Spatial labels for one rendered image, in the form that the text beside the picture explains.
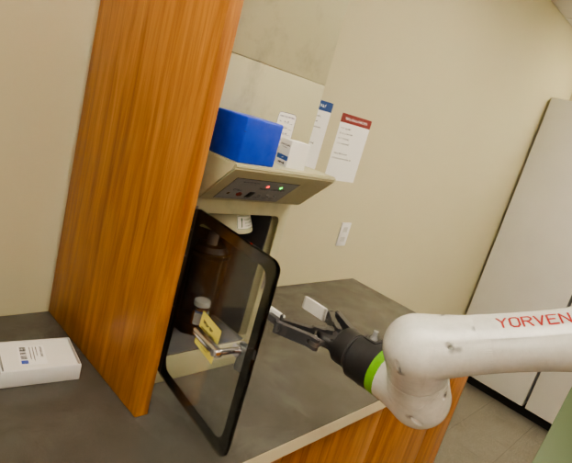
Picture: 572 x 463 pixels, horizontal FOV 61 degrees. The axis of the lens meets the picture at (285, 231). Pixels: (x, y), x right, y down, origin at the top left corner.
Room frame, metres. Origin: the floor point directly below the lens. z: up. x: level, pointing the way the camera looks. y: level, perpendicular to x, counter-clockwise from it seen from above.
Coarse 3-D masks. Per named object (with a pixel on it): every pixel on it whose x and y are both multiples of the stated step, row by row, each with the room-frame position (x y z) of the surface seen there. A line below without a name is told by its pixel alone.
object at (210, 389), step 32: (224, 224) 0.92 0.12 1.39; (192, 256) 0.97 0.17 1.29; (224, 256) 0.89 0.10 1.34; (256, 256) 0.82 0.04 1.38; (192, 288) 0.95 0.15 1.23; (224, 288) 0.87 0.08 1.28; (256, 288) 0.80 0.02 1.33; (192, 320) 0.93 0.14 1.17; (224, 320) 0.85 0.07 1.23; (256, 320) 0.78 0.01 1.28; (192, 352) 0.91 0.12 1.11; (256, 352) 0.78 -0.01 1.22; (192, 384) 0.89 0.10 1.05; (224, 384) 0.81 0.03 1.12; (192, 416) 0.87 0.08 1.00; (224, 416) 0.79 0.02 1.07; (224, 448) 0.78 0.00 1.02
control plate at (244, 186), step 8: (232, 184) 0.99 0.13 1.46; (240, 184) 1.00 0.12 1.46; (248, 184) 1.01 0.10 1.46; (256, 184) 1.03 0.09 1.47; (264, 184) 1.04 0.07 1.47; (272, 184) 1.06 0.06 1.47; (280, 184) 1.07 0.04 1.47; (288, 184) 1.09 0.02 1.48; (224, 192) 1.01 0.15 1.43; (232, 192) 1.02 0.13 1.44; (248, 192) 1.05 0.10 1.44; (256, 192) 1.07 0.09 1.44; (264, 192) 1.08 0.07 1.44; (272, 192) 1.10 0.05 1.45; (280, 192) 1.11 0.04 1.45; (288, 192) 1.13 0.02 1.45; (264, 200) 1.13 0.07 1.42; (272, 200) 1.14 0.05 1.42
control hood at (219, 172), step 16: (208, 160) 0.99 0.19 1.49; (224, 160) 0.96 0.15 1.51; (208, 176) 0.98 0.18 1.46; (224, 176) 0.95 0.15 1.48; (240, 176) 0.97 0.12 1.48; (256, 176) 1.00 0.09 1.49; (272, 176) 1.03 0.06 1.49; (288, 176) 1.05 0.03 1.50; (304, 176) 1.09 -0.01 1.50; (320, 176) 1.13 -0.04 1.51; (208, 192) 0.99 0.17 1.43; (304, 192) 1.17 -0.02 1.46
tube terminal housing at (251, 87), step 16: (240, 64) 1.04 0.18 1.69; (256, 64) 1.08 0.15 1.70; (240, 80) 1.05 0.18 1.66; (256, 80) 1.08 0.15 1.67; (272, 80) 1.12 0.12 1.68; (288, 80) 1.15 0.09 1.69; (304, 80) 1.19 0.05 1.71; (224, 96) 1.03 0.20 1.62; (240, 96) 1.06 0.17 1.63; (256, 96) 1.09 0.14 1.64; (272, 96) 1.13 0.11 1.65; (288, 96) 1.16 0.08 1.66; (304, 96) 1.20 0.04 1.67; (320, 96) 1.25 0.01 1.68; (256, 112) 1.10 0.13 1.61; (272, 112) 1.14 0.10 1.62; (288, 112) 1.17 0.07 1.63; (304, 112) 1.21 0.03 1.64; (304, 128) 1.23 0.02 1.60; (208, 208) 1.05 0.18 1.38; (224, 208) 1.08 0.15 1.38; (240, 208) 1.12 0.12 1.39; (256, 208) 1.16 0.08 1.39; (272, 208) 1.20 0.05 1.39; (288, 208) 1.24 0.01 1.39; (272, 224) 1.25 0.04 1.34; (272, 240) 1.26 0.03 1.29; (272, 256) 1.24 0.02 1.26
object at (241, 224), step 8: (216, 216) 1.13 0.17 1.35; (224, 216) 1.14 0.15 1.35; (232, 216) 1.15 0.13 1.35; (240, 216) 1.16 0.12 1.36; (248, 216) 1.19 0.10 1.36; (232, 224) 1.14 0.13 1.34; (240, 224) 1.16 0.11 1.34; (248, 224) 1.18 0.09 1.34; (240, 232) 1.15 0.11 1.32; (248, 232) 1.18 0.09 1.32
